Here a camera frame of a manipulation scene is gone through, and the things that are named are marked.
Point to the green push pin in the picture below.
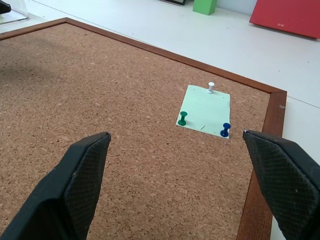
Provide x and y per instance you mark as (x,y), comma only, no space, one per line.
(182,119)

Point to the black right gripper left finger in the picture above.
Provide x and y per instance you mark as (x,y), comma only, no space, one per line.
(62,190)

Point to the light green paper note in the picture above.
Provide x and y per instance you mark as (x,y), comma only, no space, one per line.
(205,112)

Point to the wooden framed cork board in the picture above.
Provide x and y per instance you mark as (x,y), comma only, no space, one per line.
(125,112)

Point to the green block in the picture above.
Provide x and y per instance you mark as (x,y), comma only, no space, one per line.
(204,6)

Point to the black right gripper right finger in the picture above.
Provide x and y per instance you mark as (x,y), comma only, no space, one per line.
(282,175)

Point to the blue push pin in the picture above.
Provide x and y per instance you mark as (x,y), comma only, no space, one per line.
(225,130)

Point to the white push pin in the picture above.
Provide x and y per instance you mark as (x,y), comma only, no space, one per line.
(211,88)

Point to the red box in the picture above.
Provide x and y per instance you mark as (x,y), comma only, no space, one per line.
(287,15)

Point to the clear plastic container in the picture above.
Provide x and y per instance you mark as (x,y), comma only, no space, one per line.
(15,12)

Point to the black framed object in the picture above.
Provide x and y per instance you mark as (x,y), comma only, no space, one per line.
(175,2)

